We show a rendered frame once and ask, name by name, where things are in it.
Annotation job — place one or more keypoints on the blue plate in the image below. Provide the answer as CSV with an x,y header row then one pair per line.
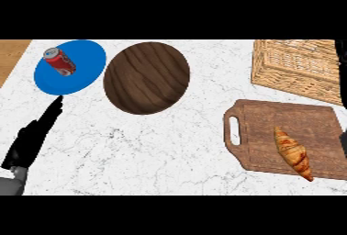
x,y
86,65

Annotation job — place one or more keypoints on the brown wooden cutting board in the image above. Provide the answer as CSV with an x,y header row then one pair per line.
x,y
266,122

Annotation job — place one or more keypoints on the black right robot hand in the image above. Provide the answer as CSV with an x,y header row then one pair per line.
x,y
343,73

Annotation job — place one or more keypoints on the dark wooden oval plate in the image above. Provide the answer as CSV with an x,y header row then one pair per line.
x,y
147,78

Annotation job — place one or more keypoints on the red soda can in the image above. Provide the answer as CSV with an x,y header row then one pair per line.
x,y
61,62

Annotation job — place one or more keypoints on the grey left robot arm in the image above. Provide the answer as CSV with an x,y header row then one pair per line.
x,y
12,185

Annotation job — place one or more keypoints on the wicker basket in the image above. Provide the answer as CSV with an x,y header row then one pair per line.
x,y
294,69

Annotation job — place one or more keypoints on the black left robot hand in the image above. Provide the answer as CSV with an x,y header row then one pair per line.
x,y
32,137

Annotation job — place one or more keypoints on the golden brown croissant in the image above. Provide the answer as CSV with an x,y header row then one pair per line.
x,y
293,151

